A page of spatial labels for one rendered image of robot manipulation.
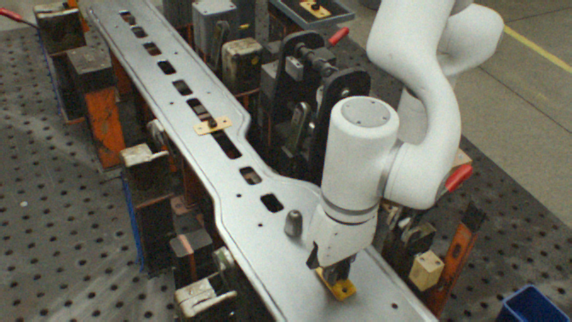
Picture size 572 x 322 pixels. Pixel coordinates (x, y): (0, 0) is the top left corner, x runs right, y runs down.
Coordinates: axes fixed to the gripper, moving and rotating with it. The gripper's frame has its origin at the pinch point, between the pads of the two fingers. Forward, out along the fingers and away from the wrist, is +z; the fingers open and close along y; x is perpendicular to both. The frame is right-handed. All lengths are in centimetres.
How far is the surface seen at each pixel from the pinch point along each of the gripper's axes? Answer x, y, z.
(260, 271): -7.7, 9.8, 3.3
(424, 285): 9.4, -10.9, 0.5
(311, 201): -17.0, -6.9, 3.3
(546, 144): -67, -202, 103
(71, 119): -102, 22, 31
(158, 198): -38.3, 16.6, 10.2
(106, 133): -76, 18, 20
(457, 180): 0.6, -23.3, -9.9
